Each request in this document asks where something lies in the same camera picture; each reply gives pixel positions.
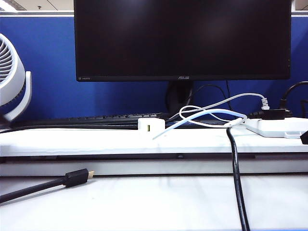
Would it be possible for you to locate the black computer keyboard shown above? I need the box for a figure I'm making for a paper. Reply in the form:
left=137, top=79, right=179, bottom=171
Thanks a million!
left=68, top=112, right=167, bottom=125

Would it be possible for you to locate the thin black wire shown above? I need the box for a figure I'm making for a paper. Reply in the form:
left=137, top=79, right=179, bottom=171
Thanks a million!
left=299, top=98, right=308, bottom=117

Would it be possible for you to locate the blue cubicle partition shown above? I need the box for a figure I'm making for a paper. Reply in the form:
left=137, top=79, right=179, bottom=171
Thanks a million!
left=0, top=11, right=308, bottom=121

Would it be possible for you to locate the grey ethernet cable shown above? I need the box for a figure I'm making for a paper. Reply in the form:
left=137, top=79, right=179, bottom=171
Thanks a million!
left=168, top=92, right=270, bottom=120

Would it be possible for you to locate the black HDMI cable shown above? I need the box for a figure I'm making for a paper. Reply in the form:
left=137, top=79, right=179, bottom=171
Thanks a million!
left=0, top=168, right=95, bottom=204

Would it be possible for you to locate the thin black monitor cable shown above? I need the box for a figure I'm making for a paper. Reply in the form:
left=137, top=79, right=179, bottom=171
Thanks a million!
left=192, top=80, right=239, bottom=114

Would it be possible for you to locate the white Type-C charging cable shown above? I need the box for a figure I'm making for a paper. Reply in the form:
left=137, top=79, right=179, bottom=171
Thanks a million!
left=153, top=105, right=248, bottom=141

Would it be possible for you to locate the thick black cable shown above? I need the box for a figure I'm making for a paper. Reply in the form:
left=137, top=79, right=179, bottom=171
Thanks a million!
left=226, top=127, right=251, bottom=231

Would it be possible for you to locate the black ASUS computer monitor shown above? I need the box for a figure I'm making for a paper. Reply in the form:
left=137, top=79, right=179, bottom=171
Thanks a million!
left=74, top=0, right=292, bottom=82

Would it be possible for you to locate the white power strip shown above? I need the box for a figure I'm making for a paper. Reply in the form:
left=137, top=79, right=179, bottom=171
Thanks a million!
left=245, top=116, right=308, bottom=139

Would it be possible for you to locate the black power plug with cord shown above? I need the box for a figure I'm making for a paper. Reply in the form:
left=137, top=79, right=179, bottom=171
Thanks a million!
left=247, top=80, right=308, bottom=120

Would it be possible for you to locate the black monitor stand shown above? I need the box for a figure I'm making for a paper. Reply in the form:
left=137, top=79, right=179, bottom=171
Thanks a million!
left=165, top=80, right=226, bottom=128

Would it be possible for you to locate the white desk fan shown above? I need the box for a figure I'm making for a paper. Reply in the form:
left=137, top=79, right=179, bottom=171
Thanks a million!
left=0, top=33, right=32, bottom=123

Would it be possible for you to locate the white charging base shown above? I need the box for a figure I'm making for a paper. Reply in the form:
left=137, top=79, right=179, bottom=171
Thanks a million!
left=138, top=117, right=166, bottom=133

